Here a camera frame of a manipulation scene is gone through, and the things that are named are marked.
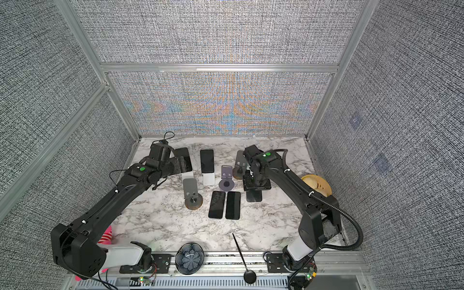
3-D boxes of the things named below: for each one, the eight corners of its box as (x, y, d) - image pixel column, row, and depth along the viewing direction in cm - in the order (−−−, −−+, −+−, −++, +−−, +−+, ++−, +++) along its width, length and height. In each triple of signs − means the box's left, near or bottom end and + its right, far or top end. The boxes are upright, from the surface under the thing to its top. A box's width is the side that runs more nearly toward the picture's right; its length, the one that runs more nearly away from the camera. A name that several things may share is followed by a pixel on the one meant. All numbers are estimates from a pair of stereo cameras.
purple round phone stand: (220, 191, 97) (219, 181, 89) (220, 175, 103) (219, 165, 95) (233, 191, 97) (234, 181, 89) (233, 175, 103) (234, 165, 95)
